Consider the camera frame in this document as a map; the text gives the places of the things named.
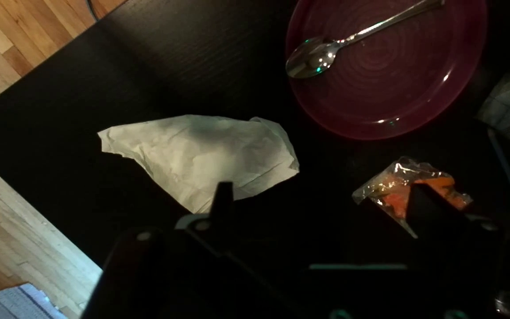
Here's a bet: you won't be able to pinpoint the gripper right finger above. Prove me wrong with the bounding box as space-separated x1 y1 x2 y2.
370 183 506 319

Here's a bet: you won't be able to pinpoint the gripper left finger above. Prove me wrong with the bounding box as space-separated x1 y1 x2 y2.
81 181 282 319

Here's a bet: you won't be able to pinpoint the white tissue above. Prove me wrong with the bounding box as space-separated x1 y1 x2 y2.
97 115 300 214

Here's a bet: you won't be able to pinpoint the dark red plate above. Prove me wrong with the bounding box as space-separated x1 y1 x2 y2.
285 0 488 141

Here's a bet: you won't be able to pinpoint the clear plastic packet orange contents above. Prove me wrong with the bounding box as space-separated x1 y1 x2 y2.
352 156 473 239

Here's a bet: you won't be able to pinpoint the blue striped rug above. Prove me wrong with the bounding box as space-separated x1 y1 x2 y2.
0 283 67 319

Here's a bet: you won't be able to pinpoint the silver metal spoon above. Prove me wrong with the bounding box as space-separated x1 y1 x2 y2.
286 0 446 80

